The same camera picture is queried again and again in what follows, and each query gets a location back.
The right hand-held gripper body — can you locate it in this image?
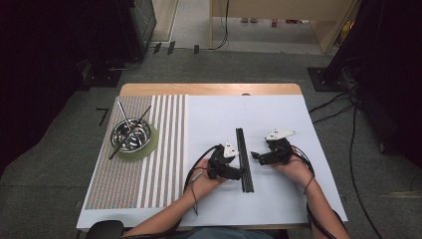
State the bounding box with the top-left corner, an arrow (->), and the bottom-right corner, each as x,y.
265,128 -> 298,164

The person's left hand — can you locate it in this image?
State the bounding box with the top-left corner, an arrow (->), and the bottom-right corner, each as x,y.
187,158 -> 229,200

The long black floor cable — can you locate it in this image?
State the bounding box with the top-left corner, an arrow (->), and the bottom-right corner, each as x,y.
347,105 -> 385,239

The black hanging cable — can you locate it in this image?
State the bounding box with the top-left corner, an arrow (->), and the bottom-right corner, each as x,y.
212,0 -> 231,52

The round green coaster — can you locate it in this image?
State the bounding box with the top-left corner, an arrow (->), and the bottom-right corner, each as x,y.
112,123 -> 160,162

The person's blue clothing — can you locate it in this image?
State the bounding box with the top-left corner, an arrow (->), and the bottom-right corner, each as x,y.
172,226 -> 277,239

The black square stand base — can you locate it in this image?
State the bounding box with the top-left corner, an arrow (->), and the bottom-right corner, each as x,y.
307,67 -> 350,93

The dark glass cabinet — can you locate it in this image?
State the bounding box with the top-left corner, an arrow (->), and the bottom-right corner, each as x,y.
127,0 -> 158,62

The person's right hand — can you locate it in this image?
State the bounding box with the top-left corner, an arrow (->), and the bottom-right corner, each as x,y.
275,147 -> 316,187

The thin grey left wrist cord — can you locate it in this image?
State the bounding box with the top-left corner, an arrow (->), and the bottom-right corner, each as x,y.
189,169 -> 205,217

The row of black chopsticks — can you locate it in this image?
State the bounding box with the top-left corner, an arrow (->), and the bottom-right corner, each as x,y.
235,127 -> 255,194

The wooden table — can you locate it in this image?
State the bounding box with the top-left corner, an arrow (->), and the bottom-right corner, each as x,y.
79,83 -> 314,232

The striped woven placemat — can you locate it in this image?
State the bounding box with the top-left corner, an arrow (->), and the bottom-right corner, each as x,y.
84,94 -> 190,211

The silver metal stick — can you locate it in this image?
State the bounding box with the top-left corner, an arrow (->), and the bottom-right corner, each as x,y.
116,100 -> 135,137

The thin grey wrist cord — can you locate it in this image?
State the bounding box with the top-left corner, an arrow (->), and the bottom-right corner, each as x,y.
302,176 -> 316,195
189,169 -> 205,217

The beige floor tape strip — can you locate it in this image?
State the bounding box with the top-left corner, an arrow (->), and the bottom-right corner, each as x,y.
378,190 -> 422,199

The thin grey right wrist cord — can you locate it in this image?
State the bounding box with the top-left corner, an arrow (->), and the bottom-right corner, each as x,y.
302,176 -> 316,195

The yellow item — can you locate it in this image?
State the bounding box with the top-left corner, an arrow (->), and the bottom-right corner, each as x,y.
338,20 -> 355,44

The single black chopstick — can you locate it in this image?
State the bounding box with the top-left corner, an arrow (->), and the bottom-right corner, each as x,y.
108,105 -> 152,160

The white table sheet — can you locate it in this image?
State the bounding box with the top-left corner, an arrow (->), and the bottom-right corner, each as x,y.
76,94 -> 348,231

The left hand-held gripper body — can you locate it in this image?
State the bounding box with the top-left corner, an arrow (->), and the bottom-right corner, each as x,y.
206,140 -> 241,182

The stainless steel bowl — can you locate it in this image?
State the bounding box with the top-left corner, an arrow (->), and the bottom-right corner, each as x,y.
109,118 -> 153,153

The black round seat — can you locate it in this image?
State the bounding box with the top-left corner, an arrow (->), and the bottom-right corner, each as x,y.
85,219 -> 125,239

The black curtain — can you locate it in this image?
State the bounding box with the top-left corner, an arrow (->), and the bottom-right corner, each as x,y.
0,0 -> 137,177
322,0 -> 422,168

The black flat stand base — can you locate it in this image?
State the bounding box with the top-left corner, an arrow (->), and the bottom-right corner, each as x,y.
79,59 -> 123,90

